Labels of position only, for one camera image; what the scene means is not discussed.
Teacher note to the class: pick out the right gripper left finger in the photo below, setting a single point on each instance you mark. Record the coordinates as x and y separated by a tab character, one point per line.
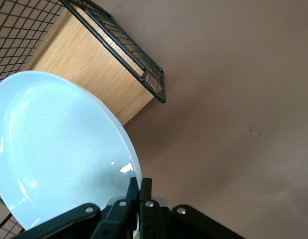
131	191

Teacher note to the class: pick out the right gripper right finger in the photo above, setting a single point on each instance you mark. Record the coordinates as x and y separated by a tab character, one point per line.
145	191

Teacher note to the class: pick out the light blue round plate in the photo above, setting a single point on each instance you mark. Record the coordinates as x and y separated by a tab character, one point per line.
56	149

